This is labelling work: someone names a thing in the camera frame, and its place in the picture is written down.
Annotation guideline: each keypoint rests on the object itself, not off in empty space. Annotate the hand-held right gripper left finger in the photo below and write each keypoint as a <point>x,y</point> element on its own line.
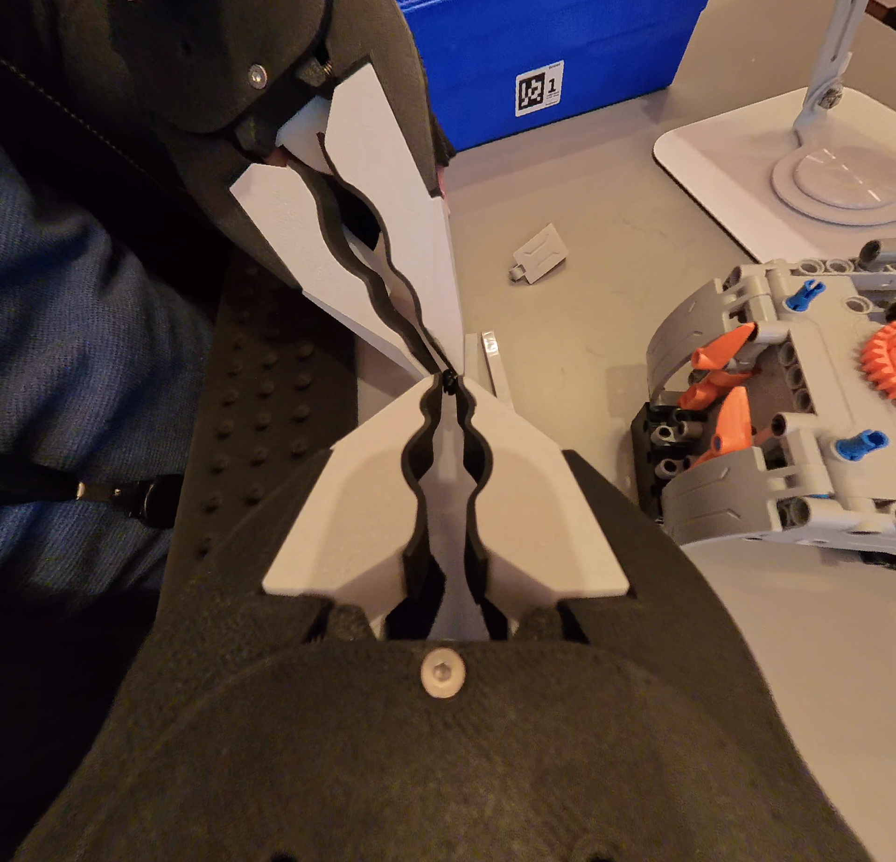
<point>343,526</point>

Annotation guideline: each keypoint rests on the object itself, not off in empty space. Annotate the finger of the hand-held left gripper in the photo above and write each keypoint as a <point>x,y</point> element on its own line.
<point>301,239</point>
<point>399,190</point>

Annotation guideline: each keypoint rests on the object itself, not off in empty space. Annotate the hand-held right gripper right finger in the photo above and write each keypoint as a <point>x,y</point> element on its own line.
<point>553,526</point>

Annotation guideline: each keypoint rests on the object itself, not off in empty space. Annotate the light grey holed beam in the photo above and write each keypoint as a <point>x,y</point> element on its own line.
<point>498,372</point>
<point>472,354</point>

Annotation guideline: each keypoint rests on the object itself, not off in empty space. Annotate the small black pin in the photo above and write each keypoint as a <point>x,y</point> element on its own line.
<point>449,381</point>

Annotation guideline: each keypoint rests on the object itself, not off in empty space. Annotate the blue parts bin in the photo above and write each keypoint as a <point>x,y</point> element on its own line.
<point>560,22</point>

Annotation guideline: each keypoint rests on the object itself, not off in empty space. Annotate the grey orange toy block model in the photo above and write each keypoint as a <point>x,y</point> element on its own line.
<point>826,400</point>

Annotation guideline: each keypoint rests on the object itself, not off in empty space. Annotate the person's left hand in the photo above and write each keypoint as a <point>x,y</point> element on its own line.
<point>442,183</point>

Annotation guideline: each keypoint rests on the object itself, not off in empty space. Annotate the dark perforated pad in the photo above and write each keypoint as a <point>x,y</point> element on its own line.
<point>266,400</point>

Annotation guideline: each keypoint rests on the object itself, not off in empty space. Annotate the small grey block panel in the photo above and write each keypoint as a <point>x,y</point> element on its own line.
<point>540,254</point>

